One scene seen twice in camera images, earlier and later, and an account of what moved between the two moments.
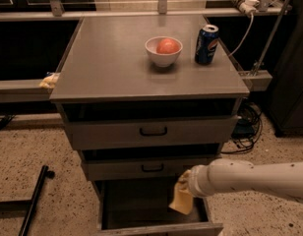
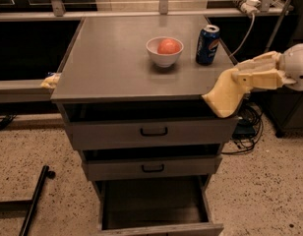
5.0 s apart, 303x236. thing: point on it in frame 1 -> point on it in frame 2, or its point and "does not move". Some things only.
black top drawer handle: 152,135 does not move
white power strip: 247,5 does not move
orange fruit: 167,46 does not move
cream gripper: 195,182 -> 296,66
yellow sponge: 183,202 -> 225,95
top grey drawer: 151,132 does not move
